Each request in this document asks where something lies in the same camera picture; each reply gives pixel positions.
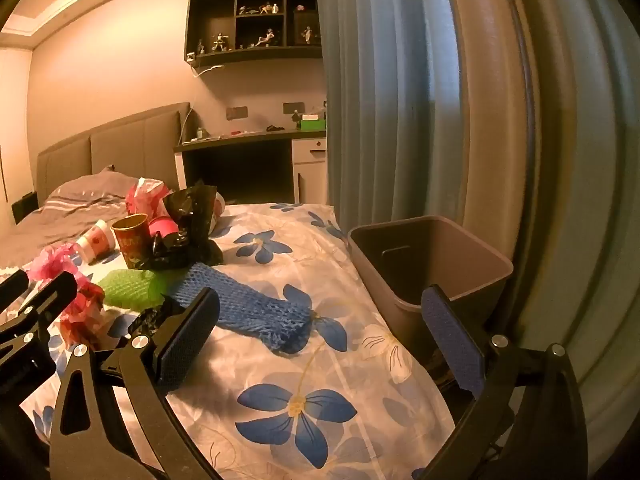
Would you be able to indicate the blue floral blanket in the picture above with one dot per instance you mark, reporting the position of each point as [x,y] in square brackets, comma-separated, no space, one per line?
[300,410]

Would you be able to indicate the red white plastic bag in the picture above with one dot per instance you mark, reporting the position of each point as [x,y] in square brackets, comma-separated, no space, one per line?
[145,195]

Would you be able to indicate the dark wall shelf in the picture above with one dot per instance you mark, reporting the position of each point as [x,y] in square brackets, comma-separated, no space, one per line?
[210,20]

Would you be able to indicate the pink cup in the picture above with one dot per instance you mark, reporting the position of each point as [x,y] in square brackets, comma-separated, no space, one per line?
[164,226]

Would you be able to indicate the gold red paper cup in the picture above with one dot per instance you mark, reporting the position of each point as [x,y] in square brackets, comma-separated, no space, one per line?
[131,240]

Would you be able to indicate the row of figurines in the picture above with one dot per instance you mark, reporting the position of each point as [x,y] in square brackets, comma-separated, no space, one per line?
[265,39]

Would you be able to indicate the dark bedside table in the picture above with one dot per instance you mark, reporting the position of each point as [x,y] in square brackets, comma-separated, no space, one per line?
[25,206]

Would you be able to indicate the dark wooden desk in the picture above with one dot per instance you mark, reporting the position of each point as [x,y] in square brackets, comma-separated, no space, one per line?
[235,142]

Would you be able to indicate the green box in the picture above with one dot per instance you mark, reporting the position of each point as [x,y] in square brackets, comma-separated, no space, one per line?
[312,124]

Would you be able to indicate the small white bottle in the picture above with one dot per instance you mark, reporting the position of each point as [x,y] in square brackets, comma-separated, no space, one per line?
[201,133]

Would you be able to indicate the grey padded headboard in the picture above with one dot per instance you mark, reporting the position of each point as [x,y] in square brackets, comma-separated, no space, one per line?
[125,145]

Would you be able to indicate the black plastic bag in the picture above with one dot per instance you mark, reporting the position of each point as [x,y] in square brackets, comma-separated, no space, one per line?
[192,220]

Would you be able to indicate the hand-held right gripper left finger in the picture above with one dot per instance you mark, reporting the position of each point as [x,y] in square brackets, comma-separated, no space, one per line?
[187,340]

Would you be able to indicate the blue foam net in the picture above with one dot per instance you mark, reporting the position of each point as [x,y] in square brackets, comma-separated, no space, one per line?
[250,300]

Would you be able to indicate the white desk cabinet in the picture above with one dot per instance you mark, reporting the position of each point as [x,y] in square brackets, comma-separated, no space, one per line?
[310,170]

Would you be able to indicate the beige curtain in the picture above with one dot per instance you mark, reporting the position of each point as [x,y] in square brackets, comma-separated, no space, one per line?
[490,110]

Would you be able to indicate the small black plastic wrapper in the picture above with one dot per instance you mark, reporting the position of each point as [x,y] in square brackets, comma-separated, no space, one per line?
[150,320]

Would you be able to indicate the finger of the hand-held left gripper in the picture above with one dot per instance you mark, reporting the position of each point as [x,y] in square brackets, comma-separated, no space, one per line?
[50,294]
[11,284]

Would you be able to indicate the teal curtain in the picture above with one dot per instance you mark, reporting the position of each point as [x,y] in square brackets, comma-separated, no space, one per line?
[380,110]

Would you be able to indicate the green foam net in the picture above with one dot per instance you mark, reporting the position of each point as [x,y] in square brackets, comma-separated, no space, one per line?
[130,287]

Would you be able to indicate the grey plastic bin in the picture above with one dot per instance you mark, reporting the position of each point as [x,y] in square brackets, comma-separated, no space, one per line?
[450,255]

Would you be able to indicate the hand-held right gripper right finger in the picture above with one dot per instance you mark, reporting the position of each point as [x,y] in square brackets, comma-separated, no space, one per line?
[452,340]

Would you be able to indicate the grey striped duvet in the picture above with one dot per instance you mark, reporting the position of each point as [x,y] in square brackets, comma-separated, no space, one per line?
[75,200]

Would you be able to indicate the pink wrapper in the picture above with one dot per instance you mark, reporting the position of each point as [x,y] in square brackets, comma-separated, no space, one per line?
[55,262]

